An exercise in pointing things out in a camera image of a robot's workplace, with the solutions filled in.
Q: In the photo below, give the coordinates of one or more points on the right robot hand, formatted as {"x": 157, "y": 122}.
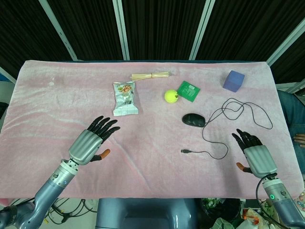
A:
{"x": 261, "y": 158}

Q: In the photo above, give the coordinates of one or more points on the dark green oval object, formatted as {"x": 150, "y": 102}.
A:
{"x": 193, "y": 120}

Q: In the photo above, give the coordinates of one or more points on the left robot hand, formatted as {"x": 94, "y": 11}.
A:
{"x": 85, "y": 145}

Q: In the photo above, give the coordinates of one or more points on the aluminium frame post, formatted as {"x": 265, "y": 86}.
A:
{"x": 121, "y": 28}
{"x": 59, "y": 31}
{"x": 200, "y": 28}
{"x": 286, "y": 44}

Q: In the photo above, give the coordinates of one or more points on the green white crumpled packaging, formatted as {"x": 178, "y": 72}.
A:
{"x": 224, "y": 224}

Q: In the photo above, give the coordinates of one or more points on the pink velvet table cloth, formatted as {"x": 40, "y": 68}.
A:
{"x": 152, "y": 167}

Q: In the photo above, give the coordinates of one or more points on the green square sachet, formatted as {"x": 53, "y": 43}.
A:
{"x": 189, "y": 90}

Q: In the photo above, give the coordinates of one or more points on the black bin bag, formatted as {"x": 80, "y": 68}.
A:
{"x": 226, "y": 210}

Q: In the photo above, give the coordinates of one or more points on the clear plastic bag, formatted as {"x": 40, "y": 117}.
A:
{"x": 255, "y": 218}

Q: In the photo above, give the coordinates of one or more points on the white snack packet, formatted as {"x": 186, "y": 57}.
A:
{"x": 125, "y": 97}

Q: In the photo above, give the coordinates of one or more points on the blue foam cube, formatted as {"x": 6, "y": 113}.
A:
{"x": 233, "y": 81}

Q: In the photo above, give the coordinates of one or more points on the person hand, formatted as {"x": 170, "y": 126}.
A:
{"x": 300, "y": 138}

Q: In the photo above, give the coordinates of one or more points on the yellow tennis ball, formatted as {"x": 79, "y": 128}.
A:
{"x": 171, "y": 96}

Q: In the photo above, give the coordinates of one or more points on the bundle of wooden sticks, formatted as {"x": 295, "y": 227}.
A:
{"x": 147, "y": 75}

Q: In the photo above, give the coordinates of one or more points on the grey-blue robot torso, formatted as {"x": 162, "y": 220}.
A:
{"x": 145, "y": 214}

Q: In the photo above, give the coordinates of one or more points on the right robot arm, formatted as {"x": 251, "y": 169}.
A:
{"x": 282, "y": 202}

